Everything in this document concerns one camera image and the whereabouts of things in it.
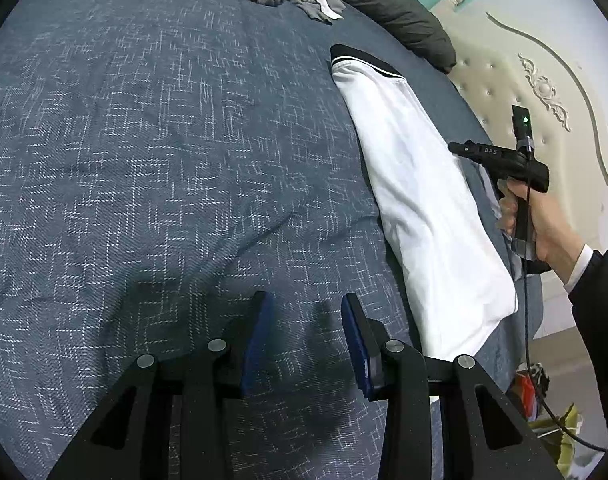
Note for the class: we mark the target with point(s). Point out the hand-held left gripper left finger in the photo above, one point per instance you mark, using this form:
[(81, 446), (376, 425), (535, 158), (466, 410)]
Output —
[(259, 350)]

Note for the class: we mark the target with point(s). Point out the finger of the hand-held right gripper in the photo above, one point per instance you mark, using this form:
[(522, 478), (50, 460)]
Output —
[(466, 150)]

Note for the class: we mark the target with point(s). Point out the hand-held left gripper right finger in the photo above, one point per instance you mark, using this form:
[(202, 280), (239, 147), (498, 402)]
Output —
[(356, 355)]

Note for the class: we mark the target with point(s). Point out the white polo shirt black collar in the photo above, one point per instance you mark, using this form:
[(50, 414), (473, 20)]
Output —
[(424, 200)]

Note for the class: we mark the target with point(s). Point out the person's right forearm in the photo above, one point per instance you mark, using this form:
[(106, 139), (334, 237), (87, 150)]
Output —
[(604, 320)]

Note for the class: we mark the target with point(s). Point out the person's right hand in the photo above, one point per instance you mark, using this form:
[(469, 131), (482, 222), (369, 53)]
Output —
[(554, 230)]

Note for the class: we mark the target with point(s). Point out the cream tufted headboard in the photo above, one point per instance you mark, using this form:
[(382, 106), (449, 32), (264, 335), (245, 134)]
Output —
[(574, 60)]

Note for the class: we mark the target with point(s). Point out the red object on floor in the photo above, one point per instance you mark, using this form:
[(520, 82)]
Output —
[(529, 390)]

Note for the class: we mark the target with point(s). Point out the blue patterned bed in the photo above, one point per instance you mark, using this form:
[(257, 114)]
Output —
[(159, 160)]

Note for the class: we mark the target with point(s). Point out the yellow bag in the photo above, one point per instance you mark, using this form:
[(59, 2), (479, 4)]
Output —
[(559, 440)]

